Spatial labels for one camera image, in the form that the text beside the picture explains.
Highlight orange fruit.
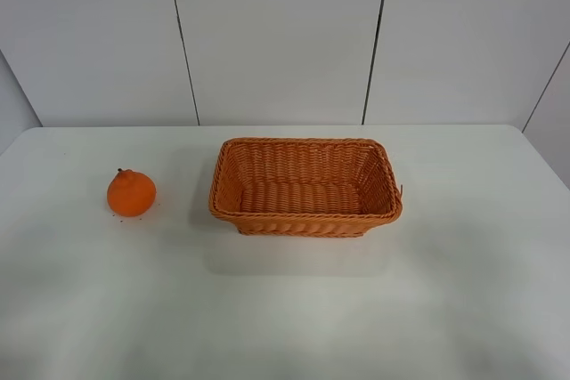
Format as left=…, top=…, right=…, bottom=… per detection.
left=106, top=168, right=157, bottom=217

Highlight orange wicker basket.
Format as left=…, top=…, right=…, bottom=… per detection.
left=208, top=137, right=403, bottom=238

